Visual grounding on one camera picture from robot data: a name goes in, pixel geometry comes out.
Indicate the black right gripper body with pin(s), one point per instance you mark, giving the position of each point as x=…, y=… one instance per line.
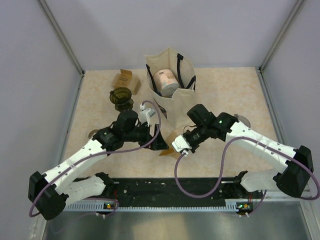
x=196, y=136

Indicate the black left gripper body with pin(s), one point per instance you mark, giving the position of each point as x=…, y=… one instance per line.
x=140, y=135

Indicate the olive green coffee dripper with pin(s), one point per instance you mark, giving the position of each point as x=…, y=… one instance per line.
x=121, y=97

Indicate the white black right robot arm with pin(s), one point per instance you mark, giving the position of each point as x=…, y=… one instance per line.
x=291, y=166

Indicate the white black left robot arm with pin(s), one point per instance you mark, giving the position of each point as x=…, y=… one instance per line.
x=55, y=189

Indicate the cream floral canvas tote bag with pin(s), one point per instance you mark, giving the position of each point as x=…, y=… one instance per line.
x=175, y=108

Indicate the clear glass carafe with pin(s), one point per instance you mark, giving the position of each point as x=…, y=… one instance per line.
x=89, y=133

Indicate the brown cardboard box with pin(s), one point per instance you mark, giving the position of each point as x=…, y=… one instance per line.
x=127, y=79

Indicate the pink wrapped paper roll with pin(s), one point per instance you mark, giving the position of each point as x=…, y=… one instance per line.
x=166, y=82

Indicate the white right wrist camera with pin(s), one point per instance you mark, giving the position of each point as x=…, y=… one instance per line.
x=180, y=145

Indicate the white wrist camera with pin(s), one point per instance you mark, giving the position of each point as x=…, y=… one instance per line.
x=146, y=114
x=180, y=145

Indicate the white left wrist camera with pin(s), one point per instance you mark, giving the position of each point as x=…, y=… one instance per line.
x=146, y=114

